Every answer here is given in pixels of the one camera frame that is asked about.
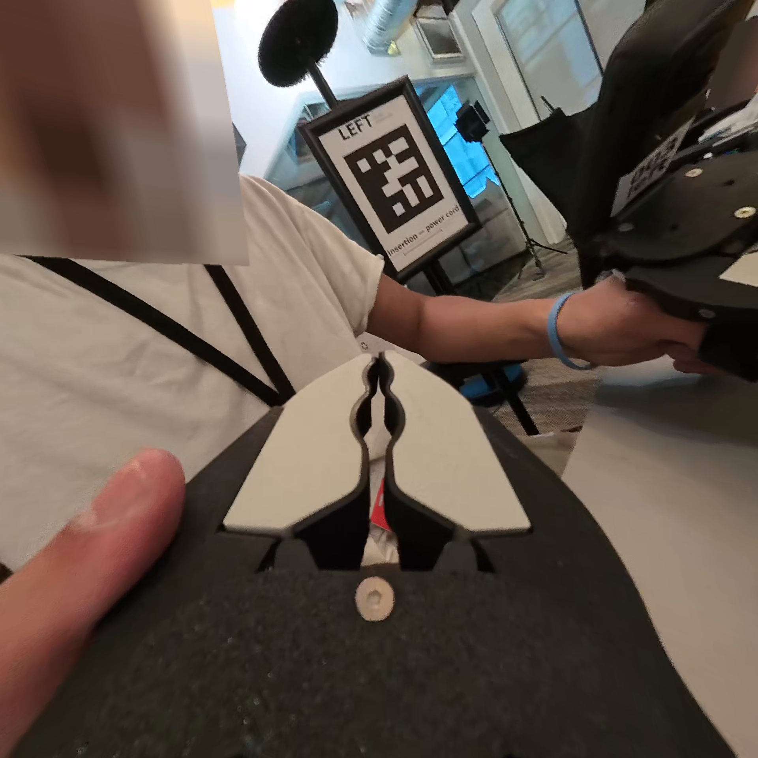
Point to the person's left forearm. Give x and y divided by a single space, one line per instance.
474 325

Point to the silver air duct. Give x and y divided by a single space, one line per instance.
385 23

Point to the black photo umbrella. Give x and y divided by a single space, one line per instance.
551 166

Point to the blue plastic object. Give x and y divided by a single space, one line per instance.
503 379

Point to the person's left hand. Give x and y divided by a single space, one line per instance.
622 325

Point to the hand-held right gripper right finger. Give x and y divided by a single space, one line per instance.
450 462

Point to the black easel stand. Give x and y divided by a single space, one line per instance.
296 41

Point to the grey desk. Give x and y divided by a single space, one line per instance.
681 503

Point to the person's white t-shirt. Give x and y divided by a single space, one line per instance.
118 385

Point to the person's right hand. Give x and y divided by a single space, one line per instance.
89 562

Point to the blue wristband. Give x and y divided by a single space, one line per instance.
552 331

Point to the black light on tripod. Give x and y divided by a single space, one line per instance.
471 121

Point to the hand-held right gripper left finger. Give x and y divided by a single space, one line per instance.
308 456

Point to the black framed sign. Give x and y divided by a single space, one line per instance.
391 177

